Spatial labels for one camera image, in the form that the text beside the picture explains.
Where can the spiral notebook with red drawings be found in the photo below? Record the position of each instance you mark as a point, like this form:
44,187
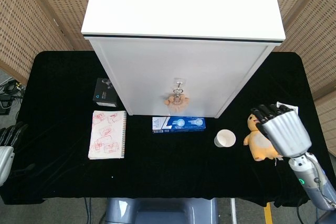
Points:
107,134

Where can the large white board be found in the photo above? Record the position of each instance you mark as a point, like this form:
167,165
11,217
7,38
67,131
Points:
183,11

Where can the blue toothpaste box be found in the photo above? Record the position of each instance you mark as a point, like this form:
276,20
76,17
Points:
181,124

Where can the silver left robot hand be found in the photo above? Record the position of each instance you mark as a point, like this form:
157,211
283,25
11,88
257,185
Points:
5,155

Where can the woven folding screen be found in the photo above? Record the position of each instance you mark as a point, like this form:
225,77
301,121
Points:
309,11
31,11

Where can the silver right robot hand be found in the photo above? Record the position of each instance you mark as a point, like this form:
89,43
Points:
286,134

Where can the black product box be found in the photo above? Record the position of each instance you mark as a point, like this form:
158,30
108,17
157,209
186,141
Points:
103,93

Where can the black tablecloth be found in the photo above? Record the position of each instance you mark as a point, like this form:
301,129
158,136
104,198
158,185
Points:
168,169

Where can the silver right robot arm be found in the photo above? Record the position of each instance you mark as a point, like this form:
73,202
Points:
312,182

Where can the paper cup with green flower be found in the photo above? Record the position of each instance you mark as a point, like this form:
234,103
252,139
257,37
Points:
224,138

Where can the yellow plush toy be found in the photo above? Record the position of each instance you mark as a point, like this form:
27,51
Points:
258,142

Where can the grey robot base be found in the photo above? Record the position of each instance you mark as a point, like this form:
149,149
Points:
157,212

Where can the clear adhesive metal hook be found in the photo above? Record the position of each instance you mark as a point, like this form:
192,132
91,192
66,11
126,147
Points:
179,82

